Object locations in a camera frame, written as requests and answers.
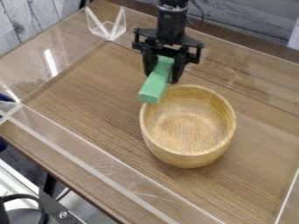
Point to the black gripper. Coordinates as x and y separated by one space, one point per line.
166 40

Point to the green rectangular block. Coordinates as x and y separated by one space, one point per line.
150 92

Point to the brown wooden bowl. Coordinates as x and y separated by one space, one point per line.
188 128

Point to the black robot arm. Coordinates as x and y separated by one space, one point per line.
172 3

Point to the white object at right edge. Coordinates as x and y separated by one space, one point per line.
293 38

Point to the blue object at left edge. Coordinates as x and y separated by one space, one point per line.
5 98

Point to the clear acrylic enclosure wall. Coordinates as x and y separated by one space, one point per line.
73 79

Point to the black metal bracket with screw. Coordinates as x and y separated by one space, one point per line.
54 213

